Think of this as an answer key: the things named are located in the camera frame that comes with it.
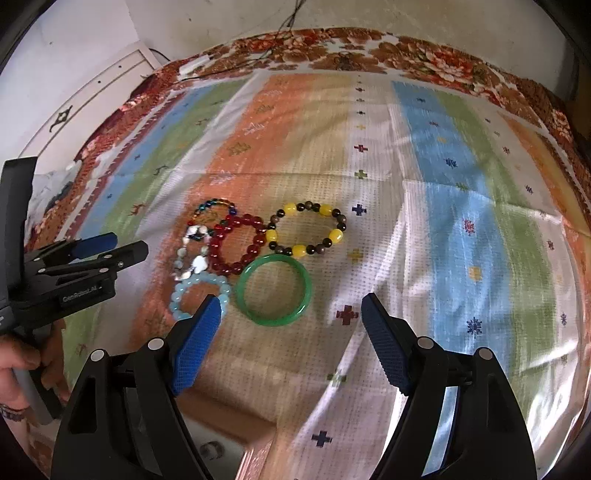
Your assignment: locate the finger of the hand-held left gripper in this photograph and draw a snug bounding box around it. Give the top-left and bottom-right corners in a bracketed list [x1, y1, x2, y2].
[25, 232, 117, 271]
[38, 240, 150, 289]

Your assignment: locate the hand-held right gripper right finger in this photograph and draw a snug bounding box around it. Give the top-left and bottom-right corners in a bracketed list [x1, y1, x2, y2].
[361, 292, 539, 480]

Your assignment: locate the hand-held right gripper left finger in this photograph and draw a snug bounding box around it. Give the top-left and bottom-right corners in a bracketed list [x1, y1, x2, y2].
[51, 294, 222, 480]

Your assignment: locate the light blue bead bracelet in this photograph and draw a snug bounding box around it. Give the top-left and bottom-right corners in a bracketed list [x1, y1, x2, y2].
[171, 272, 232, 323]

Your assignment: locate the green jade bangle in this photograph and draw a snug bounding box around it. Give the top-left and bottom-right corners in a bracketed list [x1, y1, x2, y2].
[235, 256, 313, 328]

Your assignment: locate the metal tin box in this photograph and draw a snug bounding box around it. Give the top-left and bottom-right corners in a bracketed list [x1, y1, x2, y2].
[188, 405, 279, 480]

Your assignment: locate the red bead bracelet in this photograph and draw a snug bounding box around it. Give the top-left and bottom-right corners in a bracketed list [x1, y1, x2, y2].
[210, 213, 268, 274]

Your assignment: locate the multicolour bead bracelet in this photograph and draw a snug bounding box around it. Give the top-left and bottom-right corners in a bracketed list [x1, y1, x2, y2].
[192, 198, 239, 232]

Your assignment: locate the yellow and dark bead bracelet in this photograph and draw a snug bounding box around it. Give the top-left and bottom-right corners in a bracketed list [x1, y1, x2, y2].
[265, 199, 348, 260]

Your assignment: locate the person's left hand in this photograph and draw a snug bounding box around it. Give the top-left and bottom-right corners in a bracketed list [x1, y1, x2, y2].
[0, 323, 72, 409]

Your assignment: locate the grey crumpled cloth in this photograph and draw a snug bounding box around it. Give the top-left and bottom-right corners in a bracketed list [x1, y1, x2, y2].
[31, 170, 77, 206]

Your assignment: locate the striped printed cloth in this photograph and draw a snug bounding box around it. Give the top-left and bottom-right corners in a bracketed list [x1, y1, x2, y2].
[69, 69, 588, 480]

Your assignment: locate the white headboard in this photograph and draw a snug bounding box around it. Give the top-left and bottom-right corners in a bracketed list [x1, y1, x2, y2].
[17, 39, 172, 163]

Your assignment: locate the dark furniture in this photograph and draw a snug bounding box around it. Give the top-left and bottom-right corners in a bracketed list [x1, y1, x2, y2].
[567, 44, 591, 144]

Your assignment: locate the black cable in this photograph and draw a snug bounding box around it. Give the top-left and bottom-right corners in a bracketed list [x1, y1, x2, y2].
[174, 0, 306, 85]

